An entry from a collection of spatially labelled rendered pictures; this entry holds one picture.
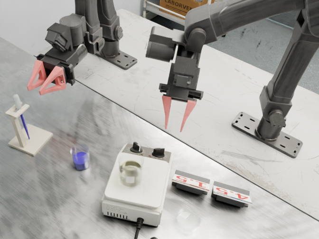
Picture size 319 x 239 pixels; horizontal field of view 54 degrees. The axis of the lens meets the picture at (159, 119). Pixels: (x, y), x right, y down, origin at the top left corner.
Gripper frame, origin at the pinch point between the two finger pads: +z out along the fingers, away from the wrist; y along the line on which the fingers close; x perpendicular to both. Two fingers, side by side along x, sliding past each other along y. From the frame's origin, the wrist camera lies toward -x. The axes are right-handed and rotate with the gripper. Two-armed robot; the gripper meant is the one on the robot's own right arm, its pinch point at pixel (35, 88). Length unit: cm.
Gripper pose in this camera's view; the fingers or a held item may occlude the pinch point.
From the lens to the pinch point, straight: 84.1
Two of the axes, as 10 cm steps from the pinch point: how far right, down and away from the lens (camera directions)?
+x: -0.8, 6.8, 7.3
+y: 9.2, 3.3, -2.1
